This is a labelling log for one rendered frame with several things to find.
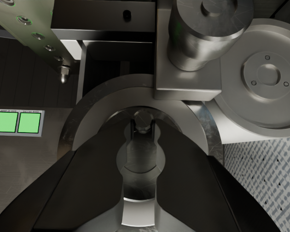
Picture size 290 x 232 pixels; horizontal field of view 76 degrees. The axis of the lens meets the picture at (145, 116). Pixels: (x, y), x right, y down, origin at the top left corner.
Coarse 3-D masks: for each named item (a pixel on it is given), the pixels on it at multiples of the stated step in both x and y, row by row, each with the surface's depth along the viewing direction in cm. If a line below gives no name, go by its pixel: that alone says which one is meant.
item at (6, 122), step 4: (0, 112) 49; (0, 116) 49; (4, 116) 49; (8, 116) 49; (12, 116) 49; (16, 116) 49; (0, 120) 49; (4, 120) 49; (8, 120) 49; (12, 120) 49; (0, 124) 49; (4, 124) 49; (8, 124) 49; (12, 124) 49; (0, 128) 49; (4, 128) 49; (8, 128) 49; (12, 128) 49
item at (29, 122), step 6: (24, 114) 49; (30, 114) 49; (36, 114) 49; (24, 120) 49; (30, 120) 49; (36, 120) 49; (24, 126) 49; (30, 126) 49; (36, 126) 49; (30, 132) 48; (36, 132) 48
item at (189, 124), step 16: (112, 96) 16; (128, 96) 16; (144, 96) 16; (96, 112) 16; (112, 112) 16; (176, 112) 16; (192, 112) 16; (80, 128) 16; (96, 128) 16; (192, 128) 16; (80, 144) 16; (128, 208) 15; (144, 208) 15; (128, 224) 14; (144, 224) 14
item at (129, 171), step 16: (128, 112) 15; (160, 112) 15; (176, 128) 15; (128, 144) 15; (144, 144) 15; (128, 160) 15; (144, 160) 14; (128, 176) 14; (144, 176) 14; (128, 192) 14; (144, 192) 14
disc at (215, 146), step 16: (112, 80) 18; (128, 80) 18; (144, 80) 18; (96, 96) 17; (80, 112) 17; (208, 112) 17; (64, 128) 17; (208, 128) 17; (64, 144) 17; (208, 144) 17
